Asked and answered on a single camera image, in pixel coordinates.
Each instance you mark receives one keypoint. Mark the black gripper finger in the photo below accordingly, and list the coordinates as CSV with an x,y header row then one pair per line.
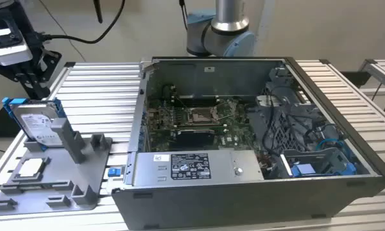
x,y
51,61
6,72

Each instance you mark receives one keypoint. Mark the hard disk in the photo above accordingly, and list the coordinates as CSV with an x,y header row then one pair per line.
x,y
35,120

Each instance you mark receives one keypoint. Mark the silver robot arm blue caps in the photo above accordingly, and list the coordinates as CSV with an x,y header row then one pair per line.
x,y
228,14

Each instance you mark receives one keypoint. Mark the grey metal disk bay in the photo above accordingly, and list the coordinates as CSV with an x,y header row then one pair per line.
x,y
324,156

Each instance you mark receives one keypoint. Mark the black antenna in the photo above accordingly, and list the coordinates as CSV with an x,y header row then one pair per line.
x,y
98,12

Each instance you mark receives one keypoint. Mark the silver CPU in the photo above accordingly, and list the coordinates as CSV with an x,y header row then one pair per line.
x,y
32,167

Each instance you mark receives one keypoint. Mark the thin metal locking lever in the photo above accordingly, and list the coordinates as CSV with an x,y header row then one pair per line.
x,y
183,102

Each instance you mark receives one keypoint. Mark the grey plastic parts rack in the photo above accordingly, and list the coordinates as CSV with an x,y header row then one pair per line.
x,y
60,175

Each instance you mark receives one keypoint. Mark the black RAM slot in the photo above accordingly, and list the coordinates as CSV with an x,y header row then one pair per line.
x,y
196,103
196,97

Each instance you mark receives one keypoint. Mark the blue case latch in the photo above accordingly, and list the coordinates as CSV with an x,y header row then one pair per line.
x,y
114,172

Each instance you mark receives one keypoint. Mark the CPU socket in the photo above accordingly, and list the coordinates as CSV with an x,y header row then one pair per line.
x,y
198,117

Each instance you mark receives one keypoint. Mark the black graphics card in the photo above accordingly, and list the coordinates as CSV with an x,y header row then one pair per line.
x,y
196,138

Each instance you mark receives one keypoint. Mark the silver power supply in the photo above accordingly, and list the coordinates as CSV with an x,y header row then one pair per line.
x,y
147,173

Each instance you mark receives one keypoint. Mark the green motherboard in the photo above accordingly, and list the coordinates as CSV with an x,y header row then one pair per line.
x,y
234,130

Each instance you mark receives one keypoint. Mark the black open PC case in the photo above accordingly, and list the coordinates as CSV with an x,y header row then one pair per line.
x,y
212,204

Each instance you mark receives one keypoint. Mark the blue plastic bay block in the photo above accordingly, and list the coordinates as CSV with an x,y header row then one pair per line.
x,y
303,170

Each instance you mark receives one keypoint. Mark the black box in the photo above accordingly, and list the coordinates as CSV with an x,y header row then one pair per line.
x,y
356,78

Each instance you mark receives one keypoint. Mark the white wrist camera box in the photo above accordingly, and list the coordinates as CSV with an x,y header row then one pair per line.
x,y
10,51

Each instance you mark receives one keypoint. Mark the grey perforated metal bracket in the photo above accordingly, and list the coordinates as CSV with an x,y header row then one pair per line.
x,y
286,130

